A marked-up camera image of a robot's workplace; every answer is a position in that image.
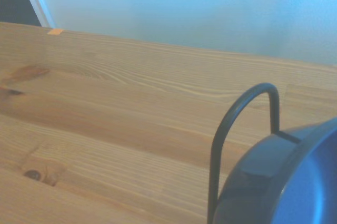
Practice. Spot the dark blue bowl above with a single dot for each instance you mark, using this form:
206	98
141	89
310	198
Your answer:
302	176

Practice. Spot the orange tape piece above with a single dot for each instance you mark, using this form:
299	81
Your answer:
55	32

